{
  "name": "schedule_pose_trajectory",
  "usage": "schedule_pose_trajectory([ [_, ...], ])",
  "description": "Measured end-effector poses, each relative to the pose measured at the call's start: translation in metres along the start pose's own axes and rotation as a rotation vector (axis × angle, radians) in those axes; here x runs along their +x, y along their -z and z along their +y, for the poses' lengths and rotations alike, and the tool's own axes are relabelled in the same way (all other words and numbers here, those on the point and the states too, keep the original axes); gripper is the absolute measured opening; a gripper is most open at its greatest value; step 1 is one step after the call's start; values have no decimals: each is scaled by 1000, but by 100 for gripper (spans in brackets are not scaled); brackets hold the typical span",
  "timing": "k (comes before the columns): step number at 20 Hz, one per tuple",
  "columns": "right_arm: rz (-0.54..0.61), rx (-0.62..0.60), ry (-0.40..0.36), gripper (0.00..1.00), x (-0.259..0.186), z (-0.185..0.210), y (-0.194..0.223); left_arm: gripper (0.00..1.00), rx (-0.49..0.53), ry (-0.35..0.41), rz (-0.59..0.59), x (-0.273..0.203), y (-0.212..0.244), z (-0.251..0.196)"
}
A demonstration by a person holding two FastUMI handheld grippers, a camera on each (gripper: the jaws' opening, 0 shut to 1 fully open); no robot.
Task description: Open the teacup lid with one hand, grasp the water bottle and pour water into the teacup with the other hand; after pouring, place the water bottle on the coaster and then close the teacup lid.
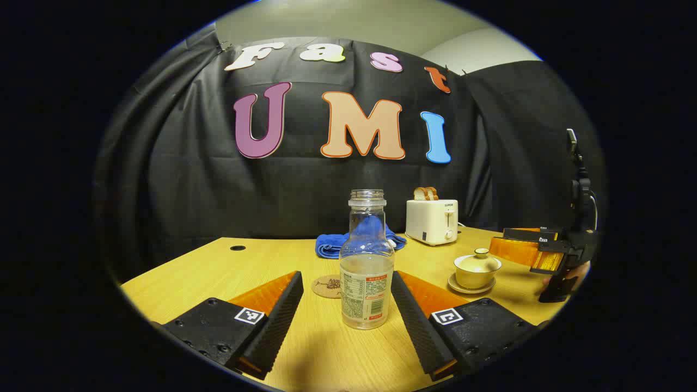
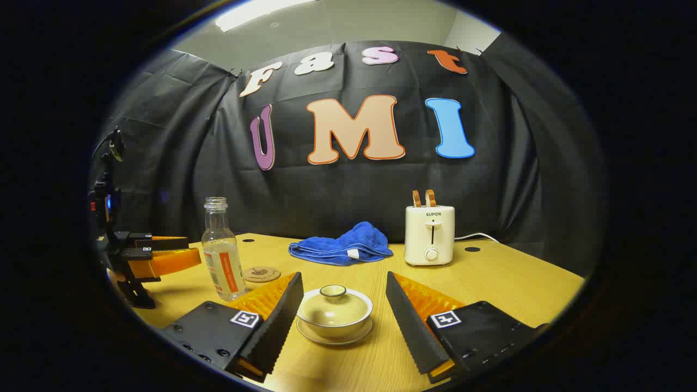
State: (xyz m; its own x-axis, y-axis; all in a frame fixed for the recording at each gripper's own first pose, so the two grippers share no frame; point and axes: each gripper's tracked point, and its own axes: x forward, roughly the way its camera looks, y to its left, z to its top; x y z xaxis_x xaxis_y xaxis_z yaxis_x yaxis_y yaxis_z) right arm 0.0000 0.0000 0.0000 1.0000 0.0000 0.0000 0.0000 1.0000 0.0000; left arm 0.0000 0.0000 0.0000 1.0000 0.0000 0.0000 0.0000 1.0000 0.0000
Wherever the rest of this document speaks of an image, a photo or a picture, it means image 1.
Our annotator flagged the blue towel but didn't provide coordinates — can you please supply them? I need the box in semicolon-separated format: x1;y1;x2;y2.
315;216;407;260

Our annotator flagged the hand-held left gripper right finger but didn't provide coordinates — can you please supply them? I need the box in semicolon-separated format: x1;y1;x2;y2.
390;270;540;382

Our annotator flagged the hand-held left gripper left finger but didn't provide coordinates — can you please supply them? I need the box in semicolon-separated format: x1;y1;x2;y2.
162;271;304;381

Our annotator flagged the cream ceramic saucer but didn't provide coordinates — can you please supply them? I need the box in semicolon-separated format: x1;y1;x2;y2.
448;272;497;295

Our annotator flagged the white toaster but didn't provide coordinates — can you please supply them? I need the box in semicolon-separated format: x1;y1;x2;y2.
406;199;459;247

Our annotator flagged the round cork coaster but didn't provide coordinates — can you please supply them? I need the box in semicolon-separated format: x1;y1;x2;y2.
311;274;344;299

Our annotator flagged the cream teacup lid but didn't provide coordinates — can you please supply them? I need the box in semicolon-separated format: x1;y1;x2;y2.
455;248;502;273

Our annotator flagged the clear plastic water bottle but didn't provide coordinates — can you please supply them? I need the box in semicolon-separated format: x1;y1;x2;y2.
339;189;395;330

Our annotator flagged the black backdrop cloth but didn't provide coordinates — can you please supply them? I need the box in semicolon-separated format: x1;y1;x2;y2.
95;24;608;284

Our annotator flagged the cream ceramic teacup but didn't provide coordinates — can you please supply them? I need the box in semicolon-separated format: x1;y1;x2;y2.
455;264;500;290

